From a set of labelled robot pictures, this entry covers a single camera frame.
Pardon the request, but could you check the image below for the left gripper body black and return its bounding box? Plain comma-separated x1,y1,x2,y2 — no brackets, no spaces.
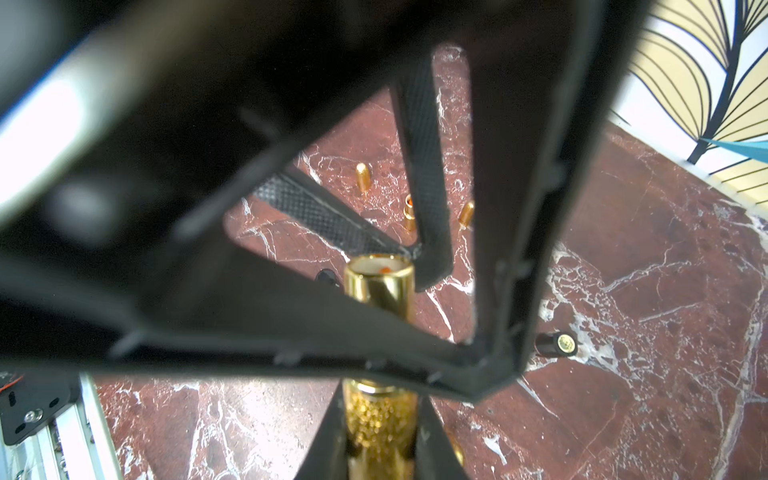
1,1,620,247

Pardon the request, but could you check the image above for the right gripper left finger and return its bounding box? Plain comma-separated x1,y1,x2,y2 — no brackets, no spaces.
294,383,348,480

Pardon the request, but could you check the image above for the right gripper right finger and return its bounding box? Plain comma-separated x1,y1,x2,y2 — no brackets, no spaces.
414,397,469,480

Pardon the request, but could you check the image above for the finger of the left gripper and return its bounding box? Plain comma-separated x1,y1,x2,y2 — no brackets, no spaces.
0,164,517,403
389,1,649,400

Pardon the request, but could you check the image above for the gold lipstick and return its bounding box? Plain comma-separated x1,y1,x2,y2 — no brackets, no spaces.
403,194,417,232
458,200,475,229
446,432,465,466
343,253,419,480

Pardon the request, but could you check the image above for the gold lipstick cap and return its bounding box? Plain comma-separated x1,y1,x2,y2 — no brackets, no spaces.
355,162,373,194

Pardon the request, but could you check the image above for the black lipstick front left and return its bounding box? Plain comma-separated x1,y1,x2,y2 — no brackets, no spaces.
315,268,343,289

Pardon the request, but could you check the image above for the black lipstick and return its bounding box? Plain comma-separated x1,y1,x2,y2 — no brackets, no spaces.
315,268,343,289
534,331,579,358

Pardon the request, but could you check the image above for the black lipstick back right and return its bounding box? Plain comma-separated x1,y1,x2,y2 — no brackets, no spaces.
534,331,579,358

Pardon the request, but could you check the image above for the aluminium frame rail front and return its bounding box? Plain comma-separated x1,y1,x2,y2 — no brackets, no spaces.
1,372,123,479

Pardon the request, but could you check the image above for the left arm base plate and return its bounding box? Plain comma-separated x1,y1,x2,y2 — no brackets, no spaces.
1,373,81,446

